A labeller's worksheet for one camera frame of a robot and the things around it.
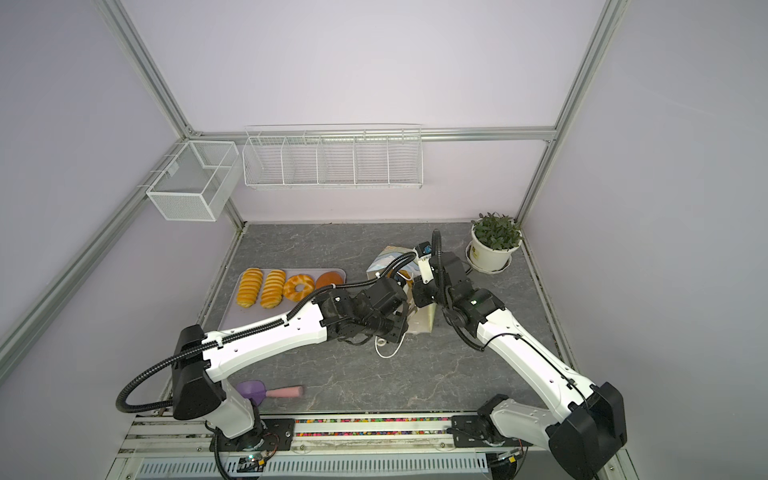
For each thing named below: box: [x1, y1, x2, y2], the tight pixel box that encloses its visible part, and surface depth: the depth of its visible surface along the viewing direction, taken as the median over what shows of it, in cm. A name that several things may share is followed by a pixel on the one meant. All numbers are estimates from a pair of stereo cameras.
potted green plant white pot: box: [465, 212, 523, 274], surface depth 98 cm
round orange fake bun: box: [315, 271, 343, 290], surface depth 103 cm
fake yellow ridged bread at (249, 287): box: [236, 267, 263, 308], surface depth 101 cm
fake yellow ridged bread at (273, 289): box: [260, 269, 286, 309], surface depth 100 cm
